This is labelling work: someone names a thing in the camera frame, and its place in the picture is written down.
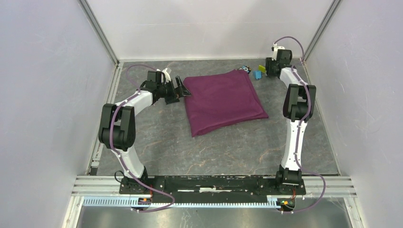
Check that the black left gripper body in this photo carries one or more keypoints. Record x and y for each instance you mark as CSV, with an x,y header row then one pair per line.
x,y
170,90

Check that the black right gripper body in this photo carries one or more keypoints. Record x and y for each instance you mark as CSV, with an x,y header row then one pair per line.
x,y
269,64

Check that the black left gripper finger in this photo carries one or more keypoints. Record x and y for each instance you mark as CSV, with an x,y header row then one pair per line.
x,y
181,90
171,100

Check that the blue plastic block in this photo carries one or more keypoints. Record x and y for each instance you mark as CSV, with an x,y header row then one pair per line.
x,y
257,74

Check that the maroon cloth wrap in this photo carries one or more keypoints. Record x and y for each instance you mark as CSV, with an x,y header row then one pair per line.
x,y
221,100

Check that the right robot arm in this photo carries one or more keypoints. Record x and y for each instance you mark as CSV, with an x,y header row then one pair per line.
x,y
297,109

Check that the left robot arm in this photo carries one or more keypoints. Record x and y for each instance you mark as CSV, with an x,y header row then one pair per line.
x,y
117,130

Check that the yellow-green plastic block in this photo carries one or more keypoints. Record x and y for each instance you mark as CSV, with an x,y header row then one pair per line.
x,y
261,68

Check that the black owl number block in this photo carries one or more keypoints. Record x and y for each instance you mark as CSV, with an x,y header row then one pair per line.
x,y
247,69

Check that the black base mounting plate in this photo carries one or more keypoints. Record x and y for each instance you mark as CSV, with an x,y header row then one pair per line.
x,y
210,189

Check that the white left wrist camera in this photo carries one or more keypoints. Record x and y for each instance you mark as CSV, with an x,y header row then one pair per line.
x,y
166,78

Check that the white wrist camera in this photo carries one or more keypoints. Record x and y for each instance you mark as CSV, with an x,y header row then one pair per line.
x,y
276,49
166,78

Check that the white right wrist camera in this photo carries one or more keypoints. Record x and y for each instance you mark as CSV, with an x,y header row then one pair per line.
x,y
276,49

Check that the aluminium frame post right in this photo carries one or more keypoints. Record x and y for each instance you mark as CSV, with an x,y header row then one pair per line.
x,y
321,28

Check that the aluminium frame rail left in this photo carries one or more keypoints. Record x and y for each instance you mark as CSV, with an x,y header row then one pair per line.
x,y
106,73

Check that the aluminium frame rail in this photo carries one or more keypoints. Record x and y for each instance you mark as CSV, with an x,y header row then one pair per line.
x,y
106,73
330,201

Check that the aluminium front frame rail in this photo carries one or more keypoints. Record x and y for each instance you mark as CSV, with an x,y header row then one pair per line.
x,y
330,201

